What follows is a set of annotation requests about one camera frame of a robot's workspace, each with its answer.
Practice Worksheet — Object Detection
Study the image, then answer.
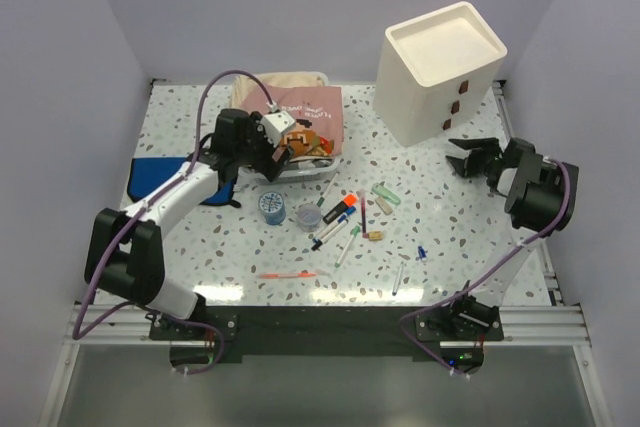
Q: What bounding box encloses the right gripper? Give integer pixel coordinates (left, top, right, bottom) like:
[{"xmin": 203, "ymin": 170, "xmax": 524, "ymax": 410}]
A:
[{"xmin": 446, "ymin": 138, "xmax": 503, "ymax": 177}]

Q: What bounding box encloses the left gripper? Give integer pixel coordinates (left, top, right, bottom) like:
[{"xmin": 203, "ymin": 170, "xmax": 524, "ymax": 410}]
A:
[{"xmin": 235, "ymin": 114, "xmax": 294, "ymax": 183}]

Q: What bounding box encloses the white laundry basket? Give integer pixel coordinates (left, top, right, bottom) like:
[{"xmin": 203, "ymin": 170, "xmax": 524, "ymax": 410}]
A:
[{"xmin": 234, "ymin": 71, "xmax": 343, "ymax": 185}]

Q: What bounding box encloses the pink printed t-shirt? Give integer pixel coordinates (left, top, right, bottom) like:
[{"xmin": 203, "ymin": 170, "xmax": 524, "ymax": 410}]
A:
[{"xmin": 266, "ymin": 85, "xmax": 344, "ymax": 160}]

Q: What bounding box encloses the white drawer cabinet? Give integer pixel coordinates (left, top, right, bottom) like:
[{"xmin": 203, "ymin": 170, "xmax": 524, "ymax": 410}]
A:
[{"xmin": 373, "ymin": 1, "xmax": 508, "ymax": 147}]

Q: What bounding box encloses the beige eraser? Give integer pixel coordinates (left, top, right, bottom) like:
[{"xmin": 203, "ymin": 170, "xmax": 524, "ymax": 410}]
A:
[{"xmin": 375, "ymin": 197, "xmax": 393, "ymax": 215}]

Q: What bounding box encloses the brown small eraser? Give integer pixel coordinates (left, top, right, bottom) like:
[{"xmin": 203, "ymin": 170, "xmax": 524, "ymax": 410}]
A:
[{"xmin": 368, "ymin": 231, "xmax": 384, "ymax": 242}]

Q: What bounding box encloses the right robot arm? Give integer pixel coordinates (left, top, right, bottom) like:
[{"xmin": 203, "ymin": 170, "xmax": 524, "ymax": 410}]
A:
[{"xmin": 442, "ymin": 137, "xmax": 579, "ymax": 340}]

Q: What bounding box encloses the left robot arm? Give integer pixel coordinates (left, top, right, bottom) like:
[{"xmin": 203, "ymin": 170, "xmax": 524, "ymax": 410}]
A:
[{"xmin": 84, "ymin": 109, "xmax": 296, "ymax": 339}]

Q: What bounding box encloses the blue round tin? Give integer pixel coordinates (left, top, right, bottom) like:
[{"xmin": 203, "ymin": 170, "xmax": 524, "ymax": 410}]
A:
[{"xmin": 258, "ymin": 191, "xmax": 286, "ymax": 225}]

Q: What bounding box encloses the green capped white marker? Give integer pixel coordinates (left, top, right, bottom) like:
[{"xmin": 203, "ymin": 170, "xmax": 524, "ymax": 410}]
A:
[{"xmin": 316, "ymin": 171, "xmax": 339, "ymax": 207}]

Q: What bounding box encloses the clear plastic cup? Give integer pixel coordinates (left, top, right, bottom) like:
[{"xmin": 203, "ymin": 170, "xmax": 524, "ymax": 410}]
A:
[{"xmin": 296, "ymin": 203, "xmax": 322, "ymax": 233}]

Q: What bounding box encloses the orange black highlighter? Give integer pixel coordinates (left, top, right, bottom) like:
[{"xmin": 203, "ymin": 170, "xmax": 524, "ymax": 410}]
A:
[{"xmin": 323, "ymin": 194, "xmax": 358, "ymax": 224}]

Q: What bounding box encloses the blue capped white marker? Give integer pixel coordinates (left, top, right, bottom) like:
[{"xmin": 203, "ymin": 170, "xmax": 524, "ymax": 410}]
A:
[{"xmin": 313, "ymin": 213, "xmax": 348, "ymax": 243}]

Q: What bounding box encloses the black capped white marker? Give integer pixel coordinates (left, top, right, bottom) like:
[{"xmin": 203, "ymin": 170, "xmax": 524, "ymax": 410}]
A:
[{"xmin": 311, "ymin": 220, "xmax": 350, "ymax": 251}]

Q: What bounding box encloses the magenta pen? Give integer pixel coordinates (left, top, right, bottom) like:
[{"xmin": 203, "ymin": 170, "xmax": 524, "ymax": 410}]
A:
[{"xmin": 357, "ymin": 189, "xmax": 369, "ymax": 239}]

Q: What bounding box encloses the green tipped white marker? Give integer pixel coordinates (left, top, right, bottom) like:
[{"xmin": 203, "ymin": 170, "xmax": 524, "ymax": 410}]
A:
[{"xmin": 334, "ymin": 224, "xmax": 361, "ymax": 268}]

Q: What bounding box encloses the blue binder clip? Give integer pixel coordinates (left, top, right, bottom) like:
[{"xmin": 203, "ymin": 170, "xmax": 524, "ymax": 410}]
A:
[{"xmin": 418, "ymin": 246, "xmax": 427, "ymax": 263}]

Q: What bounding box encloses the orange pen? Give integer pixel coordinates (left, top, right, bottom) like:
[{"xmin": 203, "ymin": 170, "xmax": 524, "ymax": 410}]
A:
[{"xmin": 258, "ymin": 272, "xmax": 317, "ymax": 280}]

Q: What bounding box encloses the blue cloth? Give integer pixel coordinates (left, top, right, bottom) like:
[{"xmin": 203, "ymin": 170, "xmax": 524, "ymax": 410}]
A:
[{"xmin": 126, "ymin": 157, "xmax": 241, "ymax": 208}]

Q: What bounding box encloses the white slim pen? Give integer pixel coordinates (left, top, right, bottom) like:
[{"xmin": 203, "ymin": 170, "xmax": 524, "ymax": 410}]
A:
[{"xmin": 391, "ymin": 262, "xmax": 405, "ymax": 297}]

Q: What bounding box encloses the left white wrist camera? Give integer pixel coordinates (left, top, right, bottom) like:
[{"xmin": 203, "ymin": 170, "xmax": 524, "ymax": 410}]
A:
[{"xmin": 260, "ymin": 111, "xmax": 296, "ymax": 146}]

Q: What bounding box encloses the brown top drawer handle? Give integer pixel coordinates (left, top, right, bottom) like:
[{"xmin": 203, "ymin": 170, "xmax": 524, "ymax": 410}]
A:
[{"xmin": 458, "ymin": 80, "xmax": 469, "ymax": 94}]

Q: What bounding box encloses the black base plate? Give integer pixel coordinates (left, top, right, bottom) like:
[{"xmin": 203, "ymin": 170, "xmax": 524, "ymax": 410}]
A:
[{"xmin": 146, "ymin": 298, "xmax": 504, "ymax": 367}]

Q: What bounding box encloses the aluminium rail frame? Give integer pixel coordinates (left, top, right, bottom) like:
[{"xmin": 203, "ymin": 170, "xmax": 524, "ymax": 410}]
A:
[{"xmin": 41, "ymin": 84, "xmax": 604, "ymax": 426}]

